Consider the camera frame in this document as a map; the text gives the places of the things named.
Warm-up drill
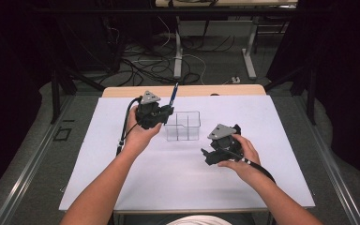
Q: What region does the clear plastic organizer box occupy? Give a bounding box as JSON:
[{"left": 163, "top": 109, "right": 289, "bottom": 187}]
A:
[{"left": 164, "top": 111, "right": 202, "bottom": 143}]

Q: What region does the black horizontal bar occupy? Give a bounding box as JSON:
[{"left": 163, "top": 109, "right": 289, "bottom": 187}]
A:
[{"left": 34, "top": 7, "right": 329, "bottom": 15}]

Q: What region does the light wooden table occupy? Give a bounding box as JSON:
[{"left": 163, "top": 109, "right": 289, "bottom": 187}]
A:
[{"left": 101, "top": 83, "right": 267, "bottom": 98}]

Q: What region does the person's right hand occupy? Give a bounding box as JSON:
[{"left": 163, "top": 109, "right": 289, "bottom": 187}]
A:
[{"left": 217, "top": 134, "right": 263, "bottom": 183}]

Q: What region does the person's left hand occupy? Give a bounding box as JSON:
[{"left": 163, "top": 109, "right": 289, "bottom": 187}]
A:
[{"left": 123, "top": 105, "right": 163, "bottom": 158}]

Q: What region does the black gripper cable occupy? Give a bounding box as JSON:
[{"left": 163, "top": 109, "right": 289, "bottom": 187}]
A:
[
  {"left": 115, "top": 96, "right": 143, "bottom": 158},
  {"left": 218, "top": 147, "right": 278, "bottom": 186}
]

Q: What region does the blue pen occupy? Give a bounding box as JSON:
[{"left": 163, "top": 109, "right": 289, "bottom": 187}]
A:
[{"left": 168, "top": 82, "right": 180, "bottom": 108}]

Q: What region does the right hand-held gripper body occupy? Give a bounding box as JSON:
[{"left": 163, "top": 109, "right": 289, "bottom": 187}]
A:
[{"left": 207, "top": 123, "right": 246, "bottom": 158}]

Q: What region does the person's white shirt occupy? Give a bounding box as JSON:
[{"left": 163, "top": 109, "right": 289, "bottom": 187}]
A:
[{"left": 165, "top": 215, "right": 233, "bottom": 225}]

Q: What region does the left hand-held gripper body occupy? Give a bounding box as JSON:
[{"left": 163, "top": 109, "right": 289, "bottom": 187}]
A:
[{"left": 135, "top": 90, "right": 167, "bottom": 130}]

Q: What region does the white floor cable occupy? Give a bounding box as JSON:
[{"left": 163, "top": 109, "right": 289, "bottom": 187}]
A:
[{"left": 157, "top": 15, "right": 208, "bottom": 86}]

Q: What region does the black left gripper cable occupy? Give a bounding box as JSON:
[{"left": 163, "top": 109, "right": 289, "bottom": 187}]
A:
[{"left": 115, "top": 96, "right": 143, "bottom": 158}]

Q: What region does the white board table cover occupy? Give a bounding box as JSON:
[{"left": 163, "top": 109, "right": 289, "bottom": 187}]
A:
[{"left": 58, "top": 95, "right": 316, "bottom": 213}]

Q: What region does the black metal stand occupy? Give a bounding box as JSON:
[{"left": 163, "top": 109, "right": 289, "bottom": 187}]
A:
[
  {"left": 50, "top": 59, "right": 107, "bottom": 125},
  {"left": 263, "top": 64, "right": 318, "bottom": 126}
]

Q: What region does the white metal desk leg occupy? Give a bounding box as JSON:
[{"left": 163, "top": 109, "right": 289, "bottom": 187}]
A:
[
  {"left": 242, "top": 16, "right": 261, "bottom": 81},
  {"left": 172, "top": 16, "right": 184, "bottom": 79}
]

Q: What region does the tangle of black floor cables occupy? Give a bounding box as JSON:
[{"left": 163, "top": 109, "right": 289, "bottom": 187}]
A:
[{"left": 104, "top": 34, "right": 237, "bottom": 87}]

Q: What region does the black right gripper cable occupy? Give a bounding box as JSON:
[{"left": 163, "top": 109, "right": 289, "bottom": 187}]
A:
[{"left": 218, "top": 147, "right": 278, "bottom": 186}]

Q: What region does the aluminium floor rail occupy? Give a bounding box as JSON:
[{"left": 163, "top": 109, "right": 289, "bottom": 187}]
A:
[
  {"left": 0, "top": 95, "right": 76, "bottom": 225},
  {"left": 293, "top": 97, "right": 360, "bottom": 225}
]

